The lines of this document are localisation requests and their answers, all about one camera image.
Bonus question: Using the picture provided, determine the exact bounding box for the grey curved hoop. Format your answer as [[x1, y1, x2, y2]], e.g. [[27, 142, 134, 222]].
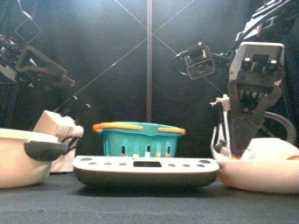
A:
[[263, 111, 298, 144]]

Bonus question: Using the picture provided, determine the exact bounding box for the white grey toy scale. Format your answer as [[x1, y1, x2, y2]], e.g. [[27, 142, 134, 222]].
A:
[[71, 155, 220, 188]]

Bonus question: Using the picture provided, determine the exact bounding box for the white bowl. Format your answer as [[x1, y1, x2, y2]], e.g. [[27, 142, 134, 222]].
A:
[[215, 157, 299, 195]]

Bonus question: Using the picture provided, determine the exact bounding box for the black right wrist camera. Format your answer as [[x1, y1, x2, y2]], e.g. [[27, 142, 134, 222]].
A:
[[172, 42, 216, 81]]

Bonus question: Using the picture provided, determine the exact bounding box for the white pot with grey handle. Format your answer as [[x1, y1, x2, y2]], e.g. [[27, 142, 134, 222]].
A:
[[0, 127, 71, 189]]

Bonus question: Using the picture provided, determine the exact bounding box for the white wire rack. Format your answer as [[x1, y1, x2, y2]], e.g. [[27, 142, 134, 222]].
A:
[[210, 94, 234, 161]]

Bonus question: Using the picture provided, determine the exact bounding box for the white dome lid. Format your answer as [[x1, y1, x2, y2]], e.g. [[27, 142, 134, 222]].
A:
[[239, 136, 299, 161]]

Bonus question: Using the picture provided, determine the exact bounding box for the teal basket with orange handles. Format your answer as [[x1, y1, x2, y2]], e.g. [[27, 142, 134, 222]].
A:
[[92, 121, 187, 158]]

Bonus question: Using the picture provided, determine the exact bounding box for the grey vertical frame pole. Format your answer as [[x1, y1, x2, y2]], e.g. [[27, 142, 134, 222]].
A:
[[146, 0, 154, 123]]

